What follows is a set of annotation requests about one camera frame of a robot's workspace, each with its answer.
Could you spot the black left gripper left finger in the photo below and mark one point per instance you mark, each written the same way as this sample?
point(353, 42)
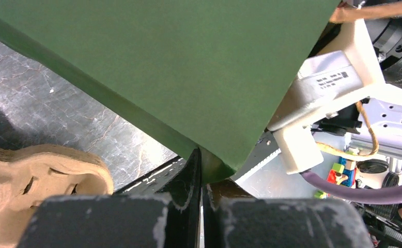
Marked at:
point(168, 217)

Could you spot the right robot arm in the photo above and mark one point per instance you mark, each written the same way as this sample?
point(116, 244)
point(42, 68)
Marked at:
point(384, 117)

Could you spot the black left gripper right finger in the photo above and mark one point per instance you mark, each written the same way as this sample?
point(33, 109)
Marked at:
point(235, 218)

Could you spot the green paper bag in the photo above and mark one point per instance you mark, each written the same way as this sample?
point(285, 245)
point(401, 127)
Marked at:
point(190, 74)

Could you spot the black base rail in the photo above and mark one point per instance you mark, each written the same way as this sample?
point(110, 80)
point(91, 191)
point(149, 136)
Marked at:
point(155, 179)

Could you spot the brown cardboard cup carrier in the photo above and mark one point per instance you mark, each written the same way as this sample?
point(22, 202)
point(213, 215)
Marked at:
point(30, 175)

